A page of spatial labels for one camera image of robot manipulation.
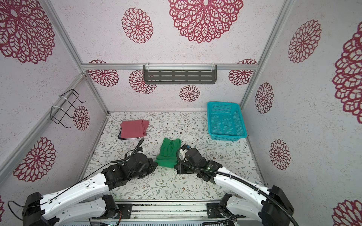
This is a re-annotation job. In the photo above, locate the green tank top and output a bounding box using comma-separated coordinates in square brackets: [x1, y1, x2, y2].
[155, 138, 182, 168]

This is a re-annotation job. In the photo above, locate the blue white striped tank top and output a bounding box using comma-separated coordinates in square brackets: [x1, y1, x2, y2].
[117, 125, 140, 140]

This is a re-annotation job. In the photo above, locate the maroon red tank top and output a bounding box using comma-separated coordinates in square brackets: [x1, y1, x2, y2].
[120, 120, 150, 138]

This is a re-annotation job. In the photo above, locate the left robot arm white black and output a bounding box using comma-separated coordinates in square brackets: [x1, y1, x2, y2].
[22, 154, 158, 226]

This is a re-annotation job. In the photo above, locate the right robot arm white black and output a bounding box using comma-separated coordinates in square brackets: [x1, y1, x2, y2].
[174, 161, 298, 226]

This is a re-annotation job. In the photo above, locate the floral table mat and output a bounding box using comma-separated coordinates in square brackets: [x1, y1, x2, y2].
[85, 112, 263, 201]

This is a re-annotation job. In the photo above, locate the teal plastic basket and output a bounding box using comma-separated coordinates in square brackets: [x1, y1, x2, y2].
[207, 102, 248, 142]

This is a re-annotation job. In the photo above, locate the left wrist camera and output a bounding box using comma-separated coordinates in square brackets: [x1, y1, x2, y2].
[127, 153, 148, 169]

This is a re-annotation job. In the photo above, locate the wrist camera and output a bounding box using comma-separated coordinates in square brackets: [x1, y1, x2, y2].
[185, 148, 208, 168]
[127, 153, 148, 169]

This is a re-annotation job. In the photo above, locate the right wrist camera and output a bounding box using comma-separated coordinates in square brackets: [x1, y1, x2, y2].
[185, 148, 208, 168]

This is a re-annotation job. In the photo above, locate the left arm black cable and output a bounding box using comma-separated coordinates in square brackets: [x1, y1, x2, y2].
[8, 137, 145, 221]

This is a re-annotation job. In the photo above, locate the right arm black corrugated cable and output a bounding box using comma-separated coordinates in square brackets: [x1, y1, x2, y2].
[176, 145, 300, 226]

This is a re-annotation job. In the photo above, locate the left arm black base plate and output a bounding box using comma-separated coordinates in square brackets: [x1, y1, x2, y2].
[92, 203, 133, 219]

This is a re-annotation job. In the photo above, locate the aluminium front rail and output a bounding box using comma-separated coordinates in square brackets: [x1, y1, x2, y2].
[50, 200, 288, 222]

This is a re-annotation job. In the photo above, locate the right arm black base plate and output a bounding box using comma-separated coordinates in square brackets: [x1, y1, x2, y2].
[206, 202, 235, 218]

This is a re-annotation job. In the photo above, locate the grey metal wall shelf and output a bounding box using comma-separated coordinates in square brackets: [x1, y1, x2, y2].
[143, 65, 217, 85]

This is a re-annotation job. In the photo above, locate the black wire wall rack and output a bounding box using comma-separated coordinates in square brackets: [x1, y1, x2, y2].
[50, 89, 86, 129]

